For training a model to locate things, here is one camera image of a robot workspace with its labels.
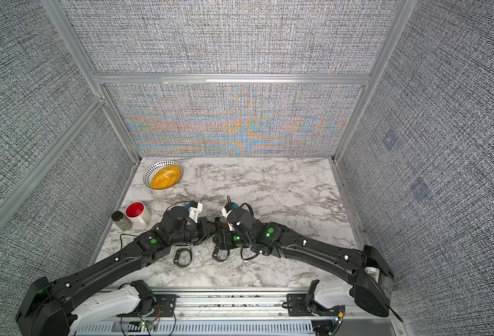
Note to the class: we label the black chunky watch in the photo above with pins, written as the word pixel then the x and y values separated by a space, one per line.
pixel 220 255
pixel 183 257

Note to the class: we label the white patterned bowl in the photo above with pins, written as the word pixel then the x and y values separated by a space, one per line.
pixel 150 172

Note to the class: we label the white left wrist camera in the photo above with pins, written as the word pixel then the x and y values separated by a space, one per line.
pixel 194 209

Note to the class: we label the small jar black lid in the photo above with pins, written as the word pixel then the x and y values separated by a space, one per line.
pixel 121 221

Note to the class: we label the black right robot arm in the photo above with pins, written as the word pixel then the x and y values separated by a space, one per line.
pixel 366 271

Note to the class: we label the aluminium front rail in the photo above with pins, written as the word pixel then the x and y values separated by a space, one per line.
pixel 229 303

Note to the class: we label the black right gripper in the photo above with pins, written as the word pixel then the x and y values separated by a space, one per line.
pixel 225 242

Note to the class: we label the white vented cable duct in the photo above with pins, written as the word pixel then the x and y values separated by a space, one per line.
pixel 194 327

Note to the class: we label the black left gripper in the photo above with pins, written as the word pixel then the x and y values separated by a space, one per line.
pixel 205 225

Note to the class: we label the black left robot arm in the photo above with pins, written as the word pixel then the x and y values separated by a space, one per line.
pixel 68 304

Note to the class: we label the left white arm base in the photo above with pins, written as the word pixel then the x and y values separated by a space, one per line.
pixel 136 297

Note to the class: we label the right white arm base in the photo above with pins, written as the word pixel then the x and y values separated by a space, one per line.
pixel 324 297

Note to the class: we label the orange food in bowl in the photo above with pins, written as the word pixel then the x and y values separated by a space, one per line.
pixel 166 177

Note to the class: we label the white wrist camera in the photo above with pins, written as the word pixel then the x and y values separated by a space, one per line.
pixel 229 214
pixel 194 209

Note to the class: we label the wooden watch stand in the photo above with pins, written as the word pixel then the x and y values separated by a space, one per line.
pixel 220 224

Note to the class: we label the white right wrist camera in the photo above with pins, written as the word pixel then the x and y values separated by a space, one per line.
pixel 229 214

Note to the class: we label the white mug red inside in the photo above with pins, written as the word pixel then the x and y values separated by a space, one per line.
pixel 138 213

